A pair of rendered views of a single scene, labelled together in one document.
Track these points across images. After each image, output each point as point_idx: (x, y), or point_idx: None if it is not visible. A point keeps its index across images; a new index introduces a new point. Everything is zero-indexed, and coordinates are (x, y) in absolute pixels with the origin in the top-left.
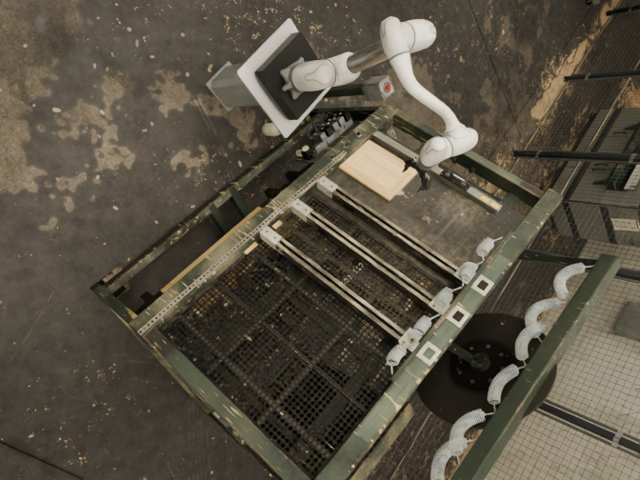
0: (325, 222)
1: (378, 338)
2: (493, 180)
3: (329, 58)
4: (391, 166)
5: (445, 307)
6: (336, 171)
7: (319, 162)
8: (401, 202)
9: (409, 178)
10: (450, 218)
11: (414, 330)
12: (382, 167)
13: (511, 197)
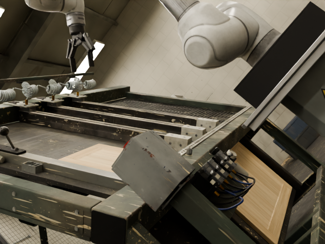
0: (164, 123)
1: None
2: None
3: (234, 19)
4: (98, 162)
5: (50, 99)
6: None
7: (202, 151)
8: (83, 147)
9: (72, 154)
10: (22, 141)
11: (78, 80)
12: (113, 161)
13: None
